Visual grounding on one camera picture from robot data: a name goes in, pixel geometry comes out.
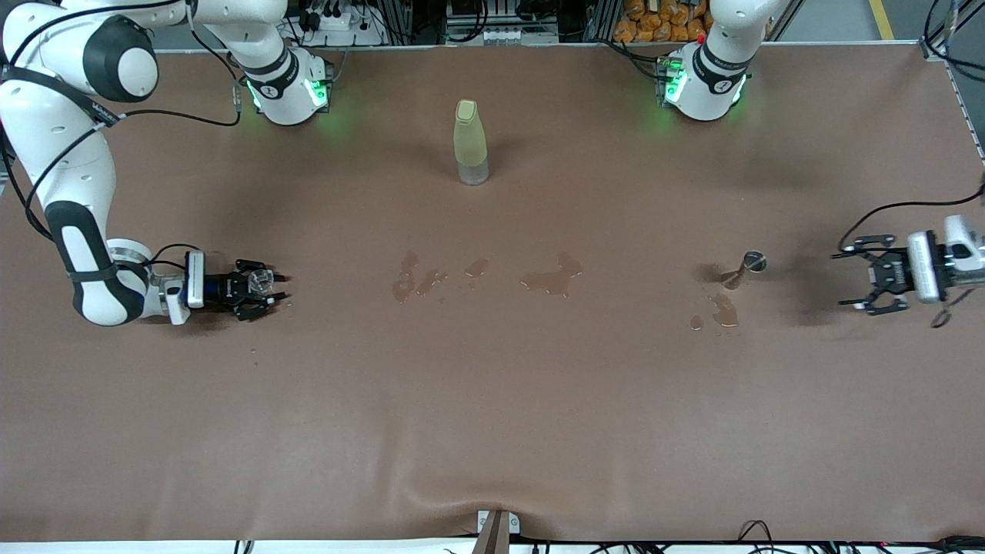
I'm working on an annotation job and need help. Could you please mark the steel double jigger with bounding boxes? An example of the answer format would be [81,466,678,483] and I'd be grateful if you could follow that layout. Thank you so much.
[720,251,768,292]

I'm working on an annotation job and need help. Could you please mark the yellow-green frosted bottle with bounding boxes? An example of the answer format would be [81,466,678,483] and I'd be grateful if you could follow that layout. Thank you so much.
[453,98,490,186]

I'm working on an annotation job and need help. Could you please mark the white power strip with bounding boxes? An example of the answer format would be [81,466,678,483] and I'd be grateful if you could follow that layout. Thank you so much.
[302,6,364,32]

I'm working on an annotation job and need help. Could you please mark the brown table mat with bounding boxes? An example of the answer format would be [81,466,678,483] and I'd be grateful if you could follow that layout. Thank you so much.
[0,42,985,543]

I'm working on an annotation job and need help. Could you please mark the orange snack bag pile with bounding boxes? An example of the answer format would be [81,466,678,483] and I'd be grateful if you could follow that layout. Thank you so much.
[613,0,713,43]

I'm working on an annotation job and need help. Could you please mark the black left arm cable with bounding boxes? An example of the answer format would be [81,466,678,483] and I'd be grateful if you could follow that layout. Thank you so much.
[839,0,985,330]

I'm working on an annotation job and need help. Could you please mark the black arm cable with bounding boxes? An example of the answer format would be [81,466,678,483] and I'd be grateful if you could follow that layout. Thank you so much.
[0,0,243,266]
[839,0,985,330]

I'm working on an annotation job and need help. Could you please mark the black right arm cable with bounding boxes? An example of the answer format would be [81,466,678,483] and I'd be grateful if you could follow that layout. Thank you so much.
[0,0,243,266]

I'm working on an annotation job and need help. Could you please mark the aluminium frame profile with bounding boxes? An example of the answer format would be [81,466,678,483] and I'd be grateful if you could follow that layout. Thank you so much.
[920,0,985,62]

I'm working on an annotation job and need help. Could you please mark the thin black looped cable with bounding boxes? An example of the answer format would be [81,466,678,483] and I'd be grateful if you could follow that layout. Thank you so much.
[737,520,775,549]

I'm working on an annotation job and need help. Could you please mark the grey bracket with post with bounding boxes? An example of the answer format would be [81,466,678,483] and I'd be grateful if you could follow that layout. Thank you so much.
[471,509,522,554]

